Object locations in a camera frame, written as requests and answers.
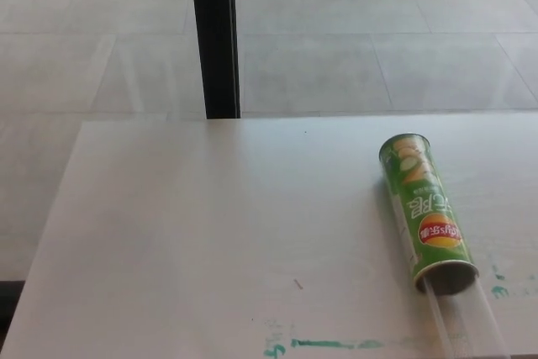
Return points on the clear plastic chips tray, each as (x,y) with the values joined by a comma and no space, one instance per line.
(462,321)

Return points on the green chips can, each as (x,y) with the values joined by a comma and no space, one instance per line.
(424,207)

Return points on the black vertical post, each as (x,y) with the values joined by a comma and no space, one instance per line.
(214,39)

